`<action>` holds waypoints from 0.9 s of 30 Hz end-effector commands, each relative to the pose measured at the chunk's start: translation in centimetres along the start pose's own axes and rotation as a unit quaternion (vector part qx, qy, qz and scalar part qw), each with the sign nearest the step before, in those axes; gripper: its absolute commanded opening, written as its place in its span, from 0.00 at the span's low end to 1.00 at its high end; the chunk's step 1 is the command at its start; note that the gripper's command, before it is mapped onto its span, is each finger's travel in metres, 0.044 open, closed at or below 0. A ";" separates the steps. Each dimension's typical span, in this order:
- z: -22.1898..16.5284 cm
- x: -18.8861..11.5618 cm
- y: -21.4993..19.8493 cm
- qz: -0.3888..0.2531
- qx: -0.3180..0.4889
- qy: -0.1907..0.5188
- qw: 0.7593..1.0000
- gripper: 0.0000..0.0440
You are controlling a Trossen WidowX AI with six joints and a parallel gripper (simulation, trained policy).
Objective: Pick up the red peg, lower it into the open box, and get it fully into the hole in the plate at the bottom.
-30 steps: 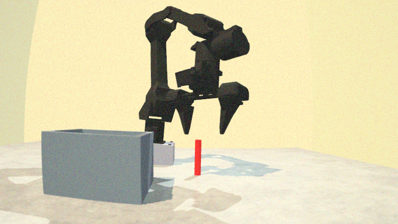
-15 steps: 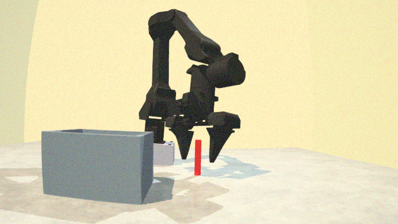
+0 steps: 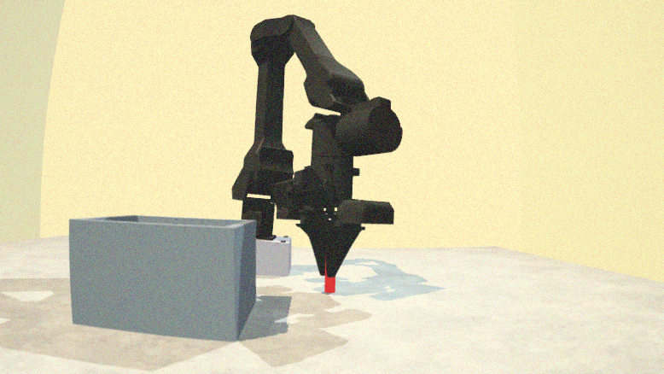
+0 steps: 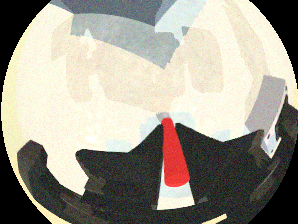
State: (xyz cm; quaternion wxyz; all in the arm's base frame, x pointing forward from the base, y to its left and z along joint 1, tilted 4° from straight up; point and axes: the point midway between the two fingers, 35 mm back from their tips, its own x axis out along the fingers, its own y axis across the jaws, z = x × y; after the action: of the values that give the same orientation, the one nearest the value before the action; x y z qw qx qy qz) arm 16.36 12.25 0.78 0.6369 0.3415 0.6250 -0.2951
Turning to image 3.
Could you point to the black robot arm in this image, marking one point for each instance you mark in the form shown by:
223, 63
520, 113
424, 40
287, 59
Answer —
365, 127

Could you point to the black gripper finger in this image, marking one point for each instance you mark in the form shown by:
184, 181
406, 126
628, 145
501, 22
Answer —
338, 241
317, 241

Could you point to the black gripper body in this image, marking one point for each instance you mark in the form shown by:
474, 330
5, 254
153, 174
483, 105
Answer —
350, 212

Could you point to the red peg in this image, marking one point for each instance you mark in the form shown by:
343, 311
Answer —
329, 283

